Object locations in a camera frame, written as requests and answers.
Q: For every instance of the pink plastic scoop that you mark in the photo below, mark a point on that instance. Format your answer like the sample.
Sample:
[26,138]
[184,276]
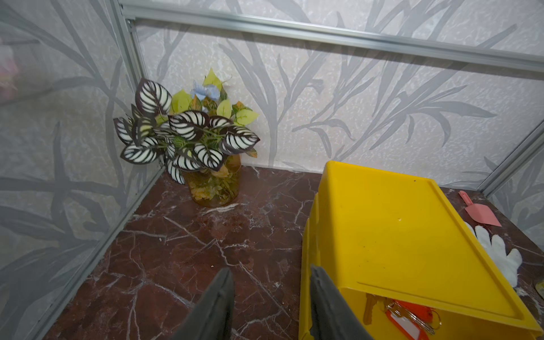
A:
[479,212]

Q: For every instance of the yellow drawer cabinet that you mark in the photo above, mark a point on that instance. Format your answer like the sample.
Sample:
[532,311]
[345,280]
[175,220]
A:
[398,236]

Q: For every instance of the keys with red tags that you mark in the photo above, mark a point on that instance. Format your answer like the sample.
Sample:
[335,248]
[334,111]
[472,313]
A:
[412,320]

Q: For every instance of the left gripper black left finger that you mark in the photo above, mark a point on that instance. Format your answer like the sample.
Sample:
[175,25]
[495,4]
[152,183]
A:
[212,316]

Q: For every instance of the artificial plant in vase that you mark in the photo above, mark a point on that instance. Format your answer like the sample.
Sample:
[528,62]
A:
[199,136]

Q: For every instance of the white work glove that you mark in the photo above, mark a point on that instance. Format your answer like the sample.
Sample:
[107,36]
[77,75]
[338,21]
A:
[495,247]

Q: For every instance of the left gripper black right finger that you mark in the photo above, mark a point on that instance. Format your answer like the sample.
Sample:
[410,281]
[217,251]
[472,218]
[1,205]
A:
[332,317]

